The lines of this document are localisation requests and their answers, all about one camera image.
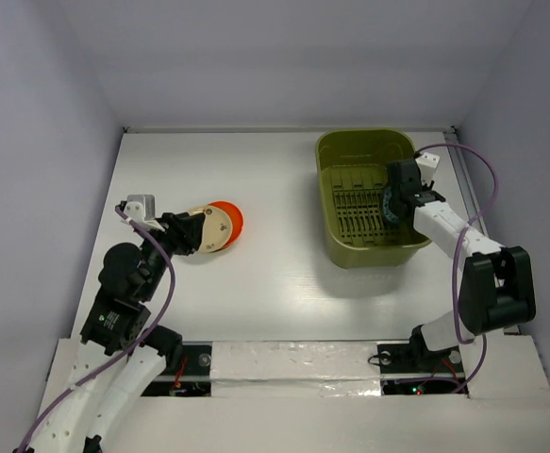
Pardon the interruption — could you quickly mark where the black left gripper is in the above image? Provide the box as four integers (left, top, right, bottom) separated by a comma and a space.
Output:
140, 210, 205, 298

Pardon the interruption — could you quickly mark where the blue patterned plate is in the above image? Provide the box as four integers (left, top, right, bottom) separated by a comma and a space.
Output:
381, 186, 400, 225

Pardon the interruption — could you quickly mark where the cream floral plate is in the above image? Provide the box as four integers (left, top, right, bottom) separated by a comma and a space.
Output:
198, 205, 233, 254

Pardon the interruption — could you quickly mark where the orange plate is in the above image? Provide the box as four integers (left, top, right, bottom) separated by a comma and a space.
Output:
210, 200, 244, 250

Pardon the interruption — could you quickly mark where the beige plate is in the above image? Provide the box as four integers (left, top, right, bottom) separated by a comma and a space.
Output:
185, 205, 208, 216

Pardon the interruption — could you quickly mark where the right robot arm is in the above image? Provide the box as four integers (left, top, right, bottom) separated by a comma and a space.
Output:
381, 158, 536, 370

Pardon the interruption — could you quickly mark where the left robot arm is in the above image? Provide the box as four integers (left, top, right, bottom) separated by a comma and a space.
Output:
17, 206, 206, 452

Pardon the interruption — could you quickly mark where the green dish rack tub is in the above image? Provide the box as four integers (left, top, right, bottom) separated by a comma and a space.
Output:
315, 129, 429, 269

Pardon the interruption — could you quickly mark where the silver taped base panel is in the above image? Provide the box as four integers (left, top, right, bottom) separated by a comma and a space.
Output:
209, 341, 382, 398

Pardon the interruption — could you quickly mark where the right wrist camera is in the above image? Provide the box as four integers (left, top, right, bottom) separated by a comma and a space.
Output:
415, 152, 441, 186

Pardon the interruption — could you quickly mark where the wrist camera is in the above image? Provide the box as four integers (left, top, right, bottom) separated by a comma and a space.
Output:
415, 152, 441, 186
115, 194, 162, 230

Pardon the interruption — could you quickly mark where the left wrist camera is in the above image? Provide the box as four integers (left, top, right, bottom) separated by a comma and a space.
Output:
115, 194, 162, 230

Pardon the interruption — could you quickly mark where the aluminium side rail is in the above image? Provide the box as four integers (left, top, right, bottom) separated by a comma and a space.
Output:
443, 131, 519, 334

